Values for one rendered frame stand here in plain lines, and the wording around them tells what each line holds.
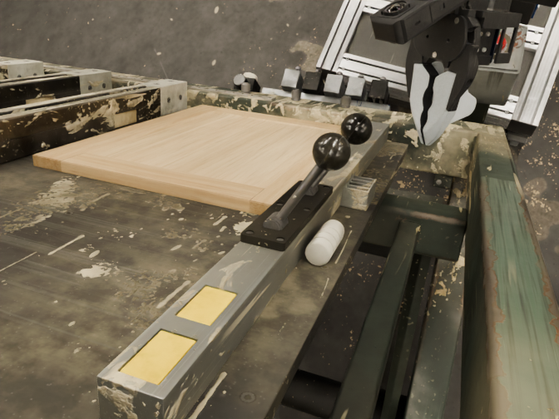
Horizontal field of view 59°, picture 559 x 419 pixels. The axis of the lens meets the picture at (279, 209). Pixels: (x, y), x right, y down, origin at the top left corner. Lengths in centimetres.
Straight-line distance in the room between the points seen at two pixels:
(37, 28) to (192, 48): 97
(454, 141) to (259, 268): 79
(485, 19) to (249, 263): 34
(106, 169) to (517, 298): 59
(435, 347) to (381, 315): 61
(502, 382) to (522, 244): 25
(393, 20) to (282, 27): 198
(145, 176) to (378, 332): 41
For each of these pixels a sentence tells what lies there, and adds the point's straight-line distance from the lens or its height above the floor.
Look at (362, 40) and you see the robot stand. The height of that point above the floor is 21.
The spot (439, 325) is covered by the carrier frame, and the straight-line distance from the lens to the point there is 120.
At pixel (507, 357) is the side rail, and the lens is 40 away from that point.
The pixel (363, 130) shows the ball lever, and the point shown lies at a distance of 59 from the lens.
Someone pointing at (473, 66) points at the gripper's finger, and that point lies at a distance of 56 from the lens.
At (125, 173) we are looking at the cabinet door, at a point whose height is 136.
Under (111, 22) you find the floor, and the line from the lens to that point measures 290.
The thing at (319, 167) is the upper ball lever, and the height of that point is 153.
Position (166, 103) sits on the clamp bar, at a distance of 126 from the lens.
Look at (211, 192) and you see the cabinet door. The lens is 70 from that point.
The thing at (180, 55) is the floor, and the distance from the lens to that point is 259.
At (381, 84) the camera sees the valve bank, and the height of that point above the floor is 76.
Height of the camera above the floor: 199
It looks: 70 degrees down
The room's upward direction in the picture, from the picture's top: 47 degrees counter-clockwise
